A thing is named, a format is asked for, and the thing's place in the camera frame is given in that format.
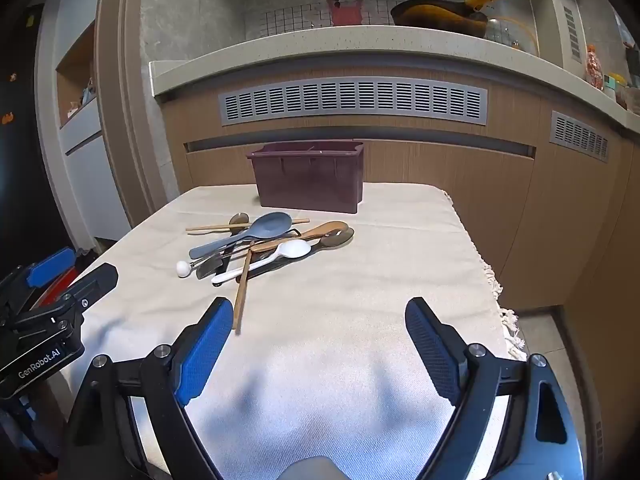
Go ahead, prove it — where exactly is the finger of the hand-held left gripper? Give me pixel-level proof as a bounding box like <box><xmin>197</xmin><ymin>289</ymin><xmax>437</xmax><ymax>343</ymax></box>
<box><xmin>62</xmin><ymin>262</ymin><xmax>119</xmax><ymax>312</ymax></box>
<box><xmin>22</xmin><ymin>246</ymin><xmax>77</xmax><ymax>290</ymax></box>

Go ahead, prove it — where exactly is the long grey vent grille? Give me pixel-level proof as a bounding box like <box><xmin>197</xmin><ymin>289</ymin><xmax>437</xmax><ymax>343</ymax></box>
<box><xmin>218</xmin><ymin>79</ymin><xmax>489</xmax><ymax>127</ymax></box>

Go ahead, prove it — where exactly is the narrow grey column vent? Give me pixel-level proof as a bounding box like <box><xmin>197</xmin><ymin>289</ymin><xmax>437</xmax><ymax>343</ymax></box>
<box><xmin>562</xmin><ymin>5</ymin><xmax>582</xmax><ymax>61</ymax></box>

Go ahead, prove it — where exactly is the black slotted spoon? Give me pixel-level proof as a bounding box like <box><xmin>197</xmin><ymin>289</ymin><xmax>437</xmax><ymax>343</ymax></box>
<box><xmin>212</xmin><ymin>227</ymin><xmax>355</xmax><ymax>287</ymax></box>

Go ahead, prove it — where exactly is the maroon plastic utensil bin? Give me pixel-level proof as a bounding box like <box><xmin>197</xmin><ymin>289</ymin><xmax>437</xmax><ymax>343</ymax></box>
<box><xmin>246</xmin><ymin>141</ymin><xmax>365</xmax><ymax>214</ymax></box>

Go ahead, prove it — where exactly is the small black spatula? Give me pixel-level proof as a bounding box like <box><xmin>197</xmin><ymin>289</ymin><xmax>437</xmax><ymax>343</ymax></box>
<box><xmin>196</xmin><ymin>242</ymin><xmax>238</xmax><ymax>281</ymax></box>

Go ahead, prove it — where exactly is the red object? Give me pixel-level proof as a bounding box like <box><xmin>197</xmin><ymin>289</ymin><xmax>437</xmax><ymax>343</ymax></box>
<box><xmin>32</xmin><ymin>267</ymin><xmax>78</xmax><ymax>308</ymax></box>

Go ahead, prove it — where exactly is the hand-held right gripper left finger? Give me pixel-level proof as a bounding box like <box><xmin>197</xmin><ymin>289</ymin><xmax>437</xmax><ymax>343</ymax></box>
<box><xmin>60</xmin><ymin>296</ymin><xmax>236</xmax><ymax>480</ymax></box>

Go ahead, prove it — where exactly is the orange snack bag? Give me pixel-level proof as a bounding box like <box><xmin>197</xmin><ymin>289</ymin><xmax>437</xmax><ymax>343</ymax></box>
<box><xmin>585</xmin><ymin>44</ymin><xmax>604</xmax><ymax>92</ymax></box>

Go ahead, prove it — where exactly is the beige stone countertop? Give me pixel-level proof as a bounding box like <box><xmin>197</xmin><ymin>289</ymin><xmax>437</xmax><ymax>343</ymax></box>
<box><xmin>150</xmin><ymin>25</ymin><xmax>640</xmax><ymax>133</ymax></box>

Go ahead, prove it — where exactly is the wooden chopstick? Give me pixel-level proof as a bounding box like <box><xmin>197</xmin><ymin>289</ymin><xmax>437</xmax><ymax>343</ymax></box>
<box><xmin>186</xmin><ymin>218</ymin><xmax>310</xmax><ymax>233</ymax></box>
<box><xmin>234</xmin><ymin>250</ymin><xmax>253</xmax><ymax>335</ymax></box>

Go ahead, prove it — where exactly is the white cabinet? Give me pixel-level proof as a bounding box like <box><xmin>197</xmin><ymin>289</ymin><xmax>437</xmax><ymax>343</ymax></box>
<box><xmin>35</xmin><ymin>0</ymin><xmax>133</xmax><ymax>256</ymax></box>

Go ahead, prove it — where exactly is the cream woven tablecloth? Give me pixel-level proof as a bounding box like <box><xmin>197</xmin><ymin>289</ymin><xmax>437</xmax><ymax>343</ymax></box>
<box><xmin>65</xmin><ymin>182</ymin><xmax>527</xmax><ymax>480</ymax></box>

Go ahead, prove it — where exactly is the frying pan with yellow handle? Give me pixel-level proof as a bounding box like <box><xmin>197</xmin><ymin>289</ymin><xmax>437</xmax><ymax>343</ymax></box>
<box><xmin>390</xmin><ymin>0</ymin><xmax>522</xmax><ymax>39</ymax></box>

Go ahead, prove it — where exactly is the black refrigerator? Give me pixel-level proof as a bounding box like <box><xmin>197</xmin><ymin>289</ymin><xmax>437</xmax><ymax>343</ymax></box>
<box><xmin>0</xmin><ymin>0</ymin><xmax>71</xmax><ymax>271</ymax></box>

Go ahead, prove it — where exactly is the cartoon wall sticker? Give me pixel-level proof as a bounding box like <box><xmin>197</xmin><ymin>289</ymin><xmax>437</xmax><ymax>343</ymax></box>
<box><xmin>244</xmin><ymin>0</ymin><xmax>506</xmax><ymax>41</ymax></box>

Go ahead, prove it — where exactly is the white plastic spoon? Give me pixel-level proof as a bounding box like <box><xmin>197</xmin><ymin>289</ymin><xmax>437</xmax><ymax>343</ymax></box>
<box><xmin>211</xmin><ymin>239</ymin><xmax>312</xmax><ymax>285</ymax></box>

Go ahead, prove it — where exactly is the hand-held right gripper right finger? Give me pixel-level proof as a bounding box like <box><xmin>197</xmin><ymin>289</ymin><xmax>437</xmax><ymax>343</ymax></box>
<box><xmin>404</xmin><ymin>296</ymin><xmax>586</xmax><ymax>480</ymax></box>

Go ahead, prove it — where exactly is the wooden spoon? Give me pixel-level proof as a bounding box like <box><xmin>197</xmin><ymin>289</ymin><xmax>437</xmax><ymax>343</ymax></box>
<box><xmin>250</xmin><ymin>221</ymin><xmax>349</xmax><ymax>253</ymax></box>

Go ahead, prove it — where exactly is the blue-grey rice paddle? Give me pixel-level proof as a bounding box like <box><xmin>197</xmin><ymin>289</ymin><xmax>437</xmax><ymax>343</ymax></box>
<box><xmin>189</xmin><ymin>212</ymin><xmax>293</xmax><ymax>260</ymax></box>

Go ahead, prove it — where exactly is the short grey vent grille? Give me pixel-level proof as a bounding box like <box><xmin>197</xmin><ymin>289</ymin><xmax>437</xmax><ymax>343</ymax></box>
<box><xmin>550</xmin><ymin>110</ymin><xmax>611</xmax><ymax>163</ymax></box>

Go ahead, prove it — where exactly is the teal and yellow container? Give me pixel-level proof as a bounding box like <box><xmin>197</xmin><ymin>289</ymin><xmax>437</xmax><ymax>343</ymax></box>
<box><xmin>602</xmin><ymin>72</ymin><xmax>628</xmax><ymax>106</ymax></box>

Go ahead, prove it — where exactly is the white ball-ended utensil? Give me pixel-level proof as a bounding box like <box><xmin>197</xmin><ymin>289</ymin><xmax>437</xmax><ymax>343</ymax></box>
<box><xmin>176</xmin><ymin>245</ymin><xmax>251</xmax><ymax>279</ymax></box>

